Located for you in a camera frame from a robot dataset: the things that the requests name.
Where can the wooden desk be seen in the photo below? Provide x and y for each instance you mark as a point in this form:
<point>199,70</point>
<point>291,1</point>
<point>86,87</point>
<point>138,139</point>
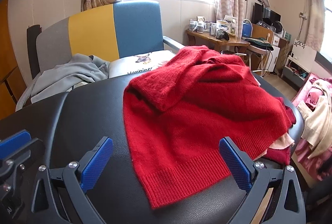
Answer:
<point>207,39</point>

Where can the black monitor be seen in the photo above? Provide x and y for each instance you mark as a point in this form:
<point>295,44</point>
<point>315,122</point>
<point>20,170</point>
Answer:
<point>259,12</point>

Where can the white deer print pillow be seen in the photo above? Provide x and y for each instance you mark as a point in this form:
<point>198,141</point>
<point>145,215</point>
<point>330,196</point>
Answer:
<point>129,63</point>

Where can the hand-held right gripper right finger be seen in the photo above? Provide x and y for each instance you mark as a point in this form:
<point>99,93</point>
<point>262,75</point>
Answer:
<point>234,164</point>

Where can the dark red garment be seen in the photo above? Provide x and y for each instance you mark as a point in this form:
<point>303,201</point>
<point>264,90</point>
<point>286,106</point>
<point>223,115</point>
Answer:
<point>278,155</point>

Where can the orange wooden wardrobe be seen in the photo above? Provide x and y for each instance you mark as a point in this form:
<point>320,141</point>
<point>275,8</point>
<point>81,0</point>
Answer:
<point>7,58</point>

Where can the brown wooden board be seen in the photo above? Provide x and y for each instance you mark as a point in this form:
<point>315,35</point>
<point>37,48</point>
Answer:
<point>262,32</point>

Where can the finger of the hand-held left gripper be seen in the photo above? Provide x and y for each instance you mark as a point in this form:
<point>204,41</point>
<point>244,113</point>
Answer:
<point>13,141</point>

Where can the blue water container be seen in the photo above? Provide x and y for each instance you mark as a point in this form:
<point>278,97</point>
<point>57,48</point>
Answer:
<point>247,29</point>

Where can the round metal stool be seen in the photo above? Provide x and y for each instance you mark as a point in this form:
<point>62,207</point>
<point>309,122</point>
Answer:
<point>256,51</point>

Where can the red knit sweater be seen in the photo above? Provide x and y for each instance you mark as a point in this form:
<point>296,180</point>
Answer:
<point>194,122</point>

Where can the beige pink cloth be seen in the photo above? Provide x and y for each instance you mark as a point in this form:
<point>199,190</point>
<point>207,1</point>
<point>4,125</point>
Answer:
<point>282,142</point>

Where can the cream cloth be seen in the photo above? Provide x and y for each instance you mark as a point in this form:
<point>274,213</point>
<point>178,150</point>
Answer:
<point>317,120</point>

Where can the white labelled box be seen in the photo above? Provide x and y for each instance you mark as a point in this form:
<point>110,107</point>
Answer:
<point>227,25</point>

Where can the pink bedding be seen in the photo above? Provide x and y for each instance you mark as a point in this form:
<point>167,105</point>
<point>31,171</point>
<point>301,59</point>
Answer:
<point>311,159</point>

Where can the grey garment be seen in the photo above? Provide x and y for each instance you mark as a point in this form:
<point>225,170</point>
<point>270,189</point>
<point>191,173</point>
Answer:
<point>64,76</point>

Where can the dark green cloth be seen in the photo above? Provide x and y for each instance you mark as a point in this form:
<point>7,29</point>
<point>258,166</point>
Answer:
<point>259,42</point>

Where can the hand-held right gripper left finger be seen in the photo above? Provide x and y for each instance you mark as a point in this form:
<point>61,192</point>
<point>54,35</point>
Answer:
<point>97,165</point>

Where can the white flower print cabinet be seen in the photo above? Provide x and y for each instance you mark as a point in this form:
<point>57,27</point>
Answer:
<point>300,58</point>

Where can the grey yellow blue sofa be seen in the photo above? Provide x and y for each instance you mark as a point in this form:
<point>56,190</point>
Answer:
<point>90,32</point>

